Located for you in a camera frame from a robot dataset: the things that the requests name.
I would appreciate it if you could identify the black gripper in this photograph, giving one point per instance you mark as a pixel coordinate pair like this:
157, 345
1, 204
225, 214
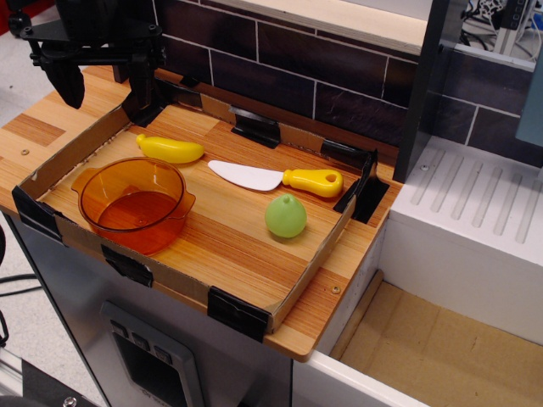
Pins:
96, 33

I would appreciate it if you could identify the yellow handled white toy knife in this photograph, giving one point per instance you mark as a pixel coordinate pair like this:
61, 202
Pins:
325, 183

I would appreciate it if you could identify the orange transparent plastic pot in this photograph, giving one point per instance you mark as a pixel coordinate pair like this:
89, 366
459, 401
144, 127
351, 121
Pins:
139, 203

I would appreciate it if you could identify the cardboard fence with black tape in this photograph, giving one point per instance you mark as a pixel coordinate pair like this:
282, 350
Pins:
225, 263

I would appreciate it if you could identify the yellow toy banana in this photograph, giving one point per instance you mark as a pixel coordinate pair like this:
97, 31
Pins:
168, 150

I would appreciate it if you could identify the green toy pear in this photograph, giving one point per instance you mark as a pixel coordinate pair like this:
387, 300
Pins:
285, 216

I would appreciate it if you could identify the grey toy oven front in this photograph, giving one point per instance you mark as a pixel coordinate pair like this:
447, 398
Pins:
160, 367

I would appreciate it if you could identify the white toy sink unit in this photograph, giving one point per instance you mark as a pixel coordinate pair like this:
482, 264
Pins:
446, 308

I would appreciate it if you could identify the dark grey vertical post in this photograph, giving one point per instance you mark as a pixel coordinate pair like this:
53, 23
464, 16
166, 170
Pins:
442, 34

